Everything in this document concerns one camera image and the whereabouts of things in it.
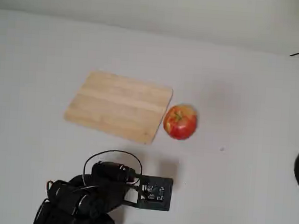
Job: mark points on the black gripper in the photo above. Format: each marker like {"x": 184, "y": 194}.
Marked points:
{"x": 112, "y": 171}

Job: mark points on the red apple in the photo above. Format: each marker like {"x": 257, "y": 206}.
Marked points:
{"x": 180, "y": 122}

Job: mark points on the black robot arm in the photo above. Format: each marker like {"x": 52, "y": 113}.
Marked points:
{"x": 66, "y": 203}

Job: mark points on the wooden cutting board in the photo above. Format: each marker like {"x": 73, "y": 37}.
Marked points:
{"x": 119, "y": 107}

